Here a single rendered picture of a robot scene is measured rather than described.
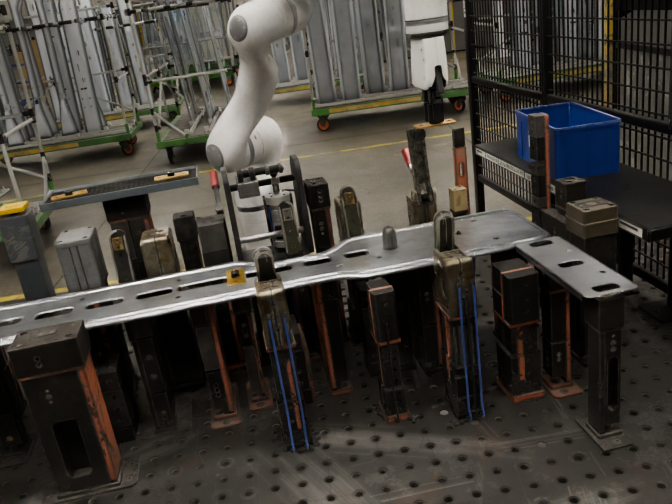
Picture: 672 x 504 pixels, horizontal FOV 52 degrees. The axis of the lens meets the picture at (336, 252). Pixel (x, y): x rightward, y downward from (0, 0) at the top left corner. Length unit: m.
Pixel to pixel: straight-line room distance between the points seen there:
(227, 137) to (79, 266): 0.53
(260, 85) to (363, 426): 0.87
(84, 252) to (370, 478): 0.77
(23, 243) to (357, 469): 0.96
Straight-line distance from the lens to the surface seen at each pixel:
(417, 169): 1.64
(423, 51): 1.40
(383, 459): 1.37
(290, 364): 1.34
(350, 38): 8.34
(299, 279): 1.41
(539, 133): 1.73
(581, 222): 1.48
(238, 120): 1.85
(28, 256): 1.82
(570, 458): 1.36
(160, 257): 1.59
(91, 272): 1.61
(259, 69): 1.75
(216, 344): 1.48
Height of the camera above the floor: 1.54
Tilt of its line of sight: 21 degrees down
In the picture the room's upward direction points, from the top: 8 degrees counter-clockwise
